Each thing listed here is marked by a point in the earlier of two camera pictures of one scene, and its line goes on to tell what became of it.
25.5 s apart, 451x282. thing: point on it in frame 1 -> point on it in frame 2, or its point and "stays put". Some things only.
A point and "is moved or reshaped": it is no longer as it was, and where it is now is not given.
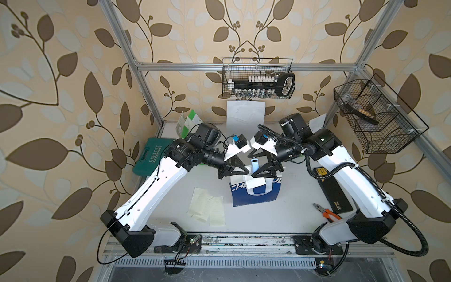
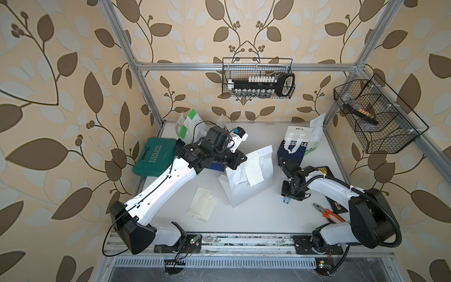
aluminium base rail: x=251 y=245 stays put
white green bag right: x=317 y=123 stays put
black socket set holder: x=263 y=86 stays put
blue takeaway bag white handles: x=242 y=195 is moved or reshaped
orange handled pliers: x=326 y=212 stays put
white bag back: x=245 y=117 -> x=236 y=182
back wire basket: x=258 y=78 stays put
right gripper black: x=268 y=167 -> x=299 y=196
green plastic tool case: x=150 y=158 stays put
